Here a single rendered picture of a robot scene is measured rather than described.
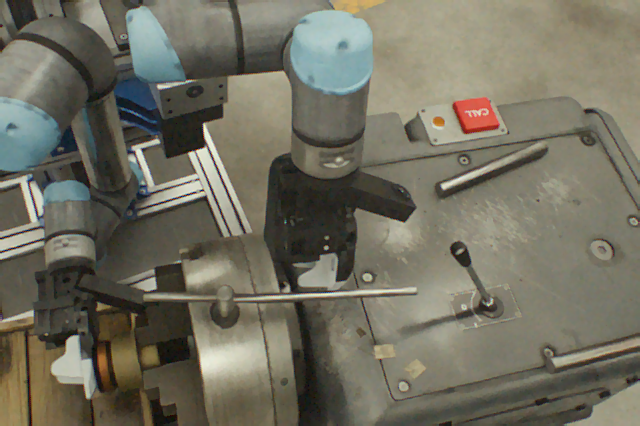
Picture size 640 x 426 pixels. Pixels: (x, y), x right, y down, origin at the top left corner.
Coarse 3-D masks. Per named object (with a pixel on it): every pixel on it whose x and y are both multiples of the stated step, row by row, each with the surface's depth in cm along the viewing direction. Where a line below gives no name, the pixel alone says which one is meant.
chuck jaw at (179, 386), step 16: (160, 368) 97; (176, 368) 97; (192, 368) 97; (144, 384) 95; (160, 384) 96; (176, 384) 96; (192, 384) 96; (176, 400) 94; (192, 400) 94; (192, 416) 93
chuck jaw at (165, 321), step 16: (192, 256) 96; (160, 272) 96; (176, 272) 95; (160, 288) 95; (176, 288) 96; (160, 304) 96; (176, 304) 96; (144, 320) 98; (160, 320) 97; (176, 320) 97; (144, 336) 97; (160, 336) 98; (176, 336) 98
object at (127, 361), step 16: (112, 336) 99; (128, 336) 98; (96, 352) 96; (112, 352) 96; (128, 352) 96; (144, 352) 97; (160, 352) 103; (96, 368) 95; (112, 368) 96; (128, 368) 96; (144, 368) 97; (112, 384) 96; (128, 384) 97
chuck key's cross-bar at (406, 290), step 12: (372, 288) 81; (384, 288) 81; (396, 288) 81; (408, 288) 81; (144, 300) 81; (156, 300) 81; (168, 300) 81; (180, 300) 82; (192, 300) 82; (204, 300) 82; (216, 300) 82; (240, 300) 82; (252, 300) 83; (264, 300) 83; (276, 300) 83; (288, 300) 82; (300, 300) 82; (312, 300) 82
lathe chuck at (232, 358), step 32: (224, 256) 95; (192, 288) 90; (192, 320) 88; (256, 320) 89; (224, 352) 87; (256, 352) 88; (224, 384) 87; (256, 384) 88; (224, 416) 89; (256, 416) 90
